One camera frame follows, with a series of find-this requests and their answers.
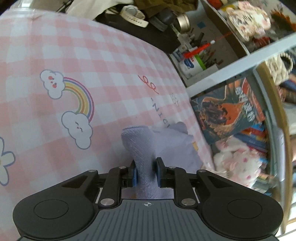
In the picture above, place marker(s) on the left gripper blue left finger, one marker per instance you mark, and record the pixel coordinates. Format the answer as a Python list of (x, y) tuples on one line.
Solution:
[(113, 182)]

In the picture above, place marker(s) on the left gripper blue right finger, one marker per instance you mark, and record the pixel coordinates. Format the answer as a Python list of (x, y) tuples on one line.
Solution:
[(180, 181)]

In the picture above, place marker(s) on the purple and pink knit sweater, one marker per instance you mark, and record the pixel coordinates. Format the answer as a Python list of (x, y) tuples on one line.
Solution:
[(174, 145)]

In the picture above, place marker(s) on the white pink plush bunny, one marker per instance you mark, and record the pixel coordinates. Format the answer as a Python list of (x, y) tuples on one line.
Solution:
[(238, 163)]

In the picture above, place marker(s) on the Harry Potter book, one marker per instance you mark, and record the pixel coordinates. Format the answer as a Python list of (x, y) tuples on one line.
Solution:
[(227, 110)]

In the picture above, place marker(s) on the pink checkered cartoon table mat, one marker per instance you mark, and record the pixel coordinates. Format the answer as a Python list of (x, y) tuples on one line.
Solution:
[(68, 88)]

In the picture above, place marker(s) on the white green-lid jar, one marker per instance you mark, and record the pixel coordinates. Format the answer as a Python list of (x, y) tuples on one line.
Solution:
[(192, 66)]

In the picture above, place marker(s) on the red tassel ornament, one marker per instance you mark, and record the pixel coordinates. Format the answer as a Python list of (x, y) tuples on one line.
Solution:
[(188, 55)]

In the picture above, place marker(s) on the white wooden bookshelf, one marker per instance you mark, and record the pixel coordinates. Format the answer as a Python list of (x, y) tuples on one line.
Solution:
[(253, 67)]

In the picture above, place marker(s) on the metal bowl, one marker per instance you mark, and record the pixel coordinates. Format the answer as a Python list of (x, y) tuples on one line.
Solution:
[(182, 23)]

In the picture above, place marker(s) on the white smart watch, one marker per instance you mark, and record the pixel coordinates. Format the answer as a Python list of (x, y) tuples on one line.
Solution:
[(134, 16)]

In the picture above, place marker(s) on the olive brown jacket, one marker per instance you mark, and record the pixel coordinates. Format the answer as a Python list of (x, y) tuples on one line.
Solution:
[(153, 7)]

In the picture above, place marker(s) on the white cloth garment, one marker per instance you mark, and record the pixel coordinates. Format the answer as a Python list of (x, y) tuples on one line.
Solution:
[(90, 9)]

